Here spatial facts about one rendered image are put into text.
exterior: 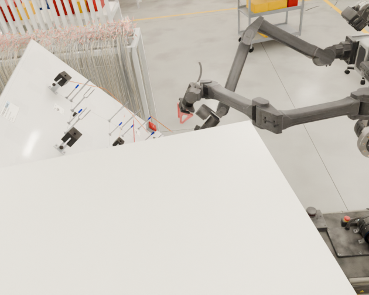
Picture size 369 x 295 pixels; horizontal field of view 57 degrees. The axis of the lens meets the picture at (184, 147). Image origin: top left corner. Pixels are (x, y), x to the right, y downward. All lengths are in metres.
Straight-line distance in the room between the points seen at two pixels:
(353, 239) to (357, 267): 0.19
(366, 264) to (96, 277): 2.14
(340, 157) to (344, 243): 1.22
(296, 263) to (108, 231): 0.22
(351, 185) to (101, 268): 2.93
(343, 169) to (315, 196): 0.46
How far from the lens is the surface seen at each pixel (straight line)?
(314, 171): 3.28
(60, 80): 1.48
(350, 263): 2.41
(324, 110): 1.32
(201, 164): 0.49
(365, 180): 3.30
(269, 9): 5.49
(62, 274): 0.42
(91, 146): 1.40
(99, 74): 2.23
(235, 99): 1.41
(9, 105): 1.28
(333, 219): 2.59
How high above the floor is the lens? 2.17
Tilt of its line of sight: 38 degrees down
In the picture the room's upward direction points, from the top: 8 degrees counter-clockwise
